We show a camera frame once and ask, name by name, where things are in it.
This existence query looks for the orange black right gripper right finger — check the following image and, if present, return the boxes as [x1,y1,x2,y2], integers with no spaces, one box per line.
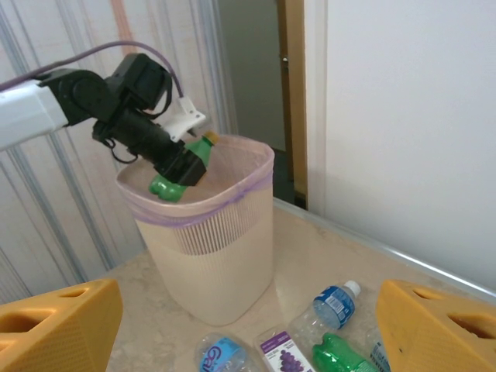
[376,278,496,372]

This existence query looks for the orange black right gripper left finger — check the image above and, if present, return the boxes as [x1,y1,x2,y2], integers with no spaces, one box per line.
[0,277,124,372]

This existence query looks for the green bottle yellow cap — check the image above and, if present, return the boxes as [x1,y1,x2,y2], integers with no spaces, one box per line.
[312,332,379,372]
[148,130,221,205]

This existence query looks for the white-capped blue label bottle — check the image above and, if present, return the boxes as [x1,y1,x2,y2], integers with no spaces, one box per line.
[288,279,362,342]

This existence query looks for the purple grape label bottle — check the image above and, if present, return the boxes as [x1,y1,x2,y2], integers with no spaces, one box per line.
[253,329,315,372]

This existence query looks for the clear bottle light blue label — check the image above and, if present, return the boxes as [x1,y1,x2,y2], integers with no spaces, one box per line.
[195,332,264,372]

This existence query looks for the pink plastic bin liner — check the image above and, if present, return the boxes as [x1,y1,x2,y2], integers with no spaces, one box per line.
[115,133,276,228]

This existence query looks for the beige ribbed waste bin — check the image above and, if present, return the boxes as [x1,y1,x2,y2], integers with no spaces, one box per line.
[115,133,276,326]

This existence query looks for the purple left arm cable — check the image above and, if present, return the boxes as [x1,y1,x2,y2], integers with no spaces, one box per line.
[0,40,188,102]

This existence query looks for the aluminium table edge rail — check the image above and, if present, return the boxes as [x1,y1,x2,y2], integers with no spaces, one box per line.
[273,195,496,307]

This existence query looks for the brown wooden door frame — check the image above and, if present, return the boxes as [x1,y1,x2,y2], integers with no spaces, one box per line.
[277,0,310,210]

